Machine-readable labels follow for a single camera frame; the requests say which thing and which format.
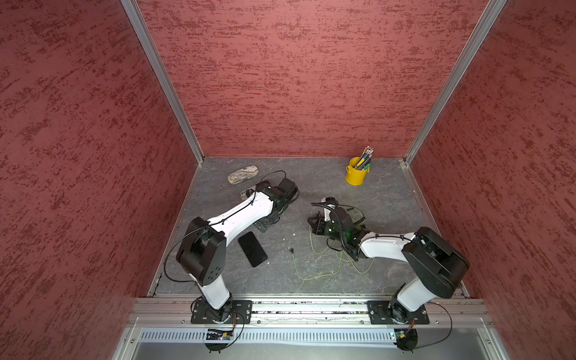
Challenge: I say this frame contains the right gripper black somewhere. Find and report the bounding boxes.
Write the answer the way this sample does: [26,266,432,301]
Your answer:
[306,216,346,243]

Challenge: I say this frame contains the green wired earphones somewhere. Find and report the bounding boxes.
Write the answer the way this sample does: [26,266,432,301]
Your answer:
[288,244,374,281]
[321,206,368,261]

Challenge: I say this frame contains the purple-edged smartphone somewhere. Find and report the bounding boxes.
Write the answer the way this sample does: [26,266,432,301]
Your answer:
[238,232,268,268]

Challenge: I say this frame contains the blue-edged smartphone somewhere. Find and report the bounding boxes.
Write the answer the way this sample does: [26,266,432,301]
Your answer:
[253,217,280,233]

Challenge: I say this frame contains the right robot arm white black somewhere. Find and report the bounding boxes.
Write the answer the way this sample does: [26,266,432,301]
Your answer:
[307,197,470,324]

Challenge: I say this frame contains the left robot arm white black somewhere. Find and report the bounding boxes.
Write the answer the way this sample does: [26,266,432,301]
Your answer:
[175,178,299,323]

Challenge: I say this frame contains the white black stapler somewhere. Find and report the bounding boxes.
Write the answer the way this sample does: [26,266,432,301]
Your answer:
[240,187,255,201]

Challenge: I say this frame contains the patterned glasses case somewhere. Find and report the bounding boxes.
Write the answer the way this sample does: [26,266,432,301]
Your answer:
[227,165,259,185]

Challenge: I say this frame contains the yellow pen cup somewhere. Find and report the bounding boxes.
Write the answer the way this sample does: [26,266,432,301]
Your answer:
[345,157,370,186]

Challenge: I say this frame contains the pens in cup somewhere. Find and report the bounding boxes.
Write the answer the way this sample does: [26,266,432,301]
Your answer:
[354,145,374,170]

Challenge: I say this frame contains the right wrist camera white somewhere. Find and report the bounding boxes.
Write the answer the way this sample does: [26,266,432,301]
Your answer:
[322,196,338,222]

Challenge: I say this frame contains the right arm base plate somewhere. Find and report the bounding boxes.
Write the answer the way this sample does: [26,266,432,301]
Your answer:
[366,301,430,325]

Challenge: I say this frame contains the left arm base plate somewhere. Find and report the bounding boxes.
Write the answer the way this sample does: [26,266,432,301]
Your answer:
[190,298,254,326]

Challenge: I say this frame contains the right circuit board with cable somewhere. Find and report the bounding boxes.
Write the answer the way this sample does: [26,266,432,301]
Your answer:
[394,301,454,353]

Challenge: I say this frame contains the aluminium front rail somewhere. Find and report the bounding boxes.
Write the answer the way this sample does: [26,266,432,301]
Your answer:
[128,295,494,329]

